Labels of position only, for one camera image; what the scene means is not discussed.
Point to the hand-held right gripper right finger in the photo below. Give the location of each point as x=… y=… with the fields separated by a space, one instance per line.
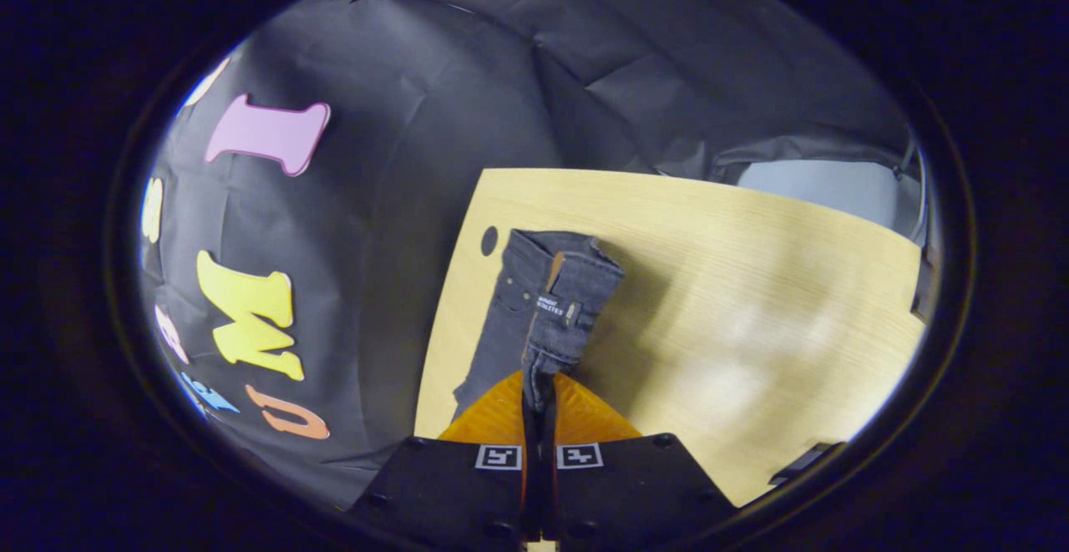
x=626 y=485

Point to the black jeans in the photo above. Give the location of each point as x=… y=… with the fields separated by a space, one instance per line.
x=551 y=301

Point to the black backdrop cloth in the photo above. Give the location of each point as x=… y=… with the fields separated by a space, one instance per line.
x=401 y=159

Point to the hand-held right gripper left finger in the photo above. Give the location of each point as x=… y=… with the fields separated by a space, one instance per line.
x=451 y=485

